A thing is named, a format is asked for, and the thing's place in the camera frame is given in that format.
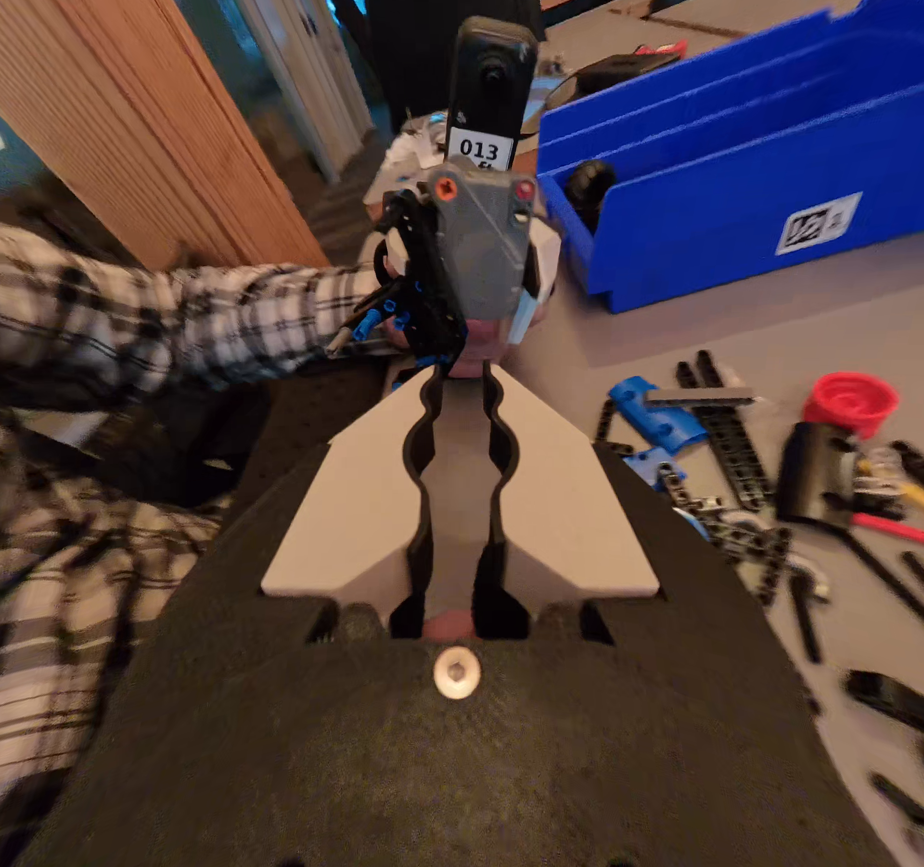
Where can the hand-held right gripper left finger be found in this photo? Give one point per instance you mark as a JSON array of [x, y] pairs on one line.
[[339, 520]]

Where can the wooden-edged table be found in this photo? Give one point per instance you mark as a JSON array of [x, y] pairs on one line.
[[758, 15]]

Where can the person's left forearm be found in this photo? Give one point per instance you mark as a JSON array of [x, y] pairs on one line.
[[180, 318]]

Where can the person's plaid shirt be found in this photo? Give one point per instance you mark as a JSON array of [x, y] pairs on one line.
[[72, 578]]

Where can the person's left hand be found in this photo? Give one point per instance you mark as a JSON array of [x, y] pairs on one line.
[[483, 347]]

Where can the dark grey toy beam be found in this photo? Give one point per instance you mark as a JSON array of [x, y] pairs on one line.
[[700, 396]]

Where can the black L-shaped toy beam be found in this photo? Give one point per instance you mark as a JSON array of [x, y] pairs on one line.
[[605, 423]]

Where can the black dimpled mat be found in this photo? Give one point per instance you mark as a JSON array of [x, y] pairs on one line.
[[310, 412]]

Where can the thin black toy axle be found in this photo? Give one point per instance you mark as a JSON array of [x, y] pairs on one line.
[[881, 571]]

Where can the blue curved toy panel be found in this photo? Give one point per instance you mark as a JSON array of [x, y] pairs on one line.
[[657, 416]]

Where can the short black toy axle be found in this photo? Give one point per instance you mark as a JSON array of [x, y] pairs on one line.
[[805, 621]]

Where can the toy brick motor assembly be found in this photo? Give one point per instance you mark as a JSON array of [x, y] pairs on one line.
[[483, 246]]

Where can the blue storage bin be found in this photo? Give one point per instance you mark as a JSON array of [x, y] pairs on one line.
[[722, 181]]

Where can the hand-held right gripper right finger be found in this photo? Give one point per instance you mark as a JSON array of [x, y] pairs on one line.
[[577, 520]]

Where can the red toy wheel hub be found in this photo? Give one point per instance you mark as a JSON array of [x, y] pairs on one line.
[[852, 401]]

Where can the black angled toy beam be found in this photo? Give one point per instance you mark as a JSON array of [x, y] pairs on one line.
[[899, 798], [884, 697]]

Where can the grey desk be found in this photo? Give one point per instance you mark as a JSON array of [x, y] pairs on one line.
[[686, 332]]

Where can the small blue toy brick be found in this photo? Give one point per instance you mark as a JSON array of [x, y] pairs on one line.
[[650, 466]]

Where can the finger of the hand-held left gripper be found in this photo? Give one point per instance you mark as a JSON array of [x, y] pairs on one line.
[[399, 249], [550, 253]]

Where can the pile of black toy beams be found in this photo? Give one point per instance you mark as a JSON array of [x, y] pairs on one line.
[[743, 542]]

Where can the black toy tyre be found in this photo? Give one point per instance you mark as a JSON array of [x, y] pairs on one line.
[[588, 192]]

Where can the white toy connector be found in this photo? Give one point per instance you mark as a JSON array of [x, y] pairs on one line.
[[881, 473]]

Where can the black pouch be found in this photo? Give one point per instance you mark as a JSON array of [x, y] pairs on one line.
[[628, 65]]

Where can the yellow toy axle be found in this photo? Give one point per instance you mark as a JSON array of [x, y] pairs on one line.
[[913, 494]]

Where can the red toy axle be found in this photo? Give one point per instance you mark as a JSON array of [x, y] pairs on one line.
[[888, 526]]

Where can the black toy cylinder piece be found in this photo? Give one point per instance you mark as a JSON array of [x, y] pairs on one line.
[[816, 473]]

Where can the long black toy beam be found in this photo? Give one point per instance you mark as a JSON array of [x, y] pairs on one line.
[[911, 459]]

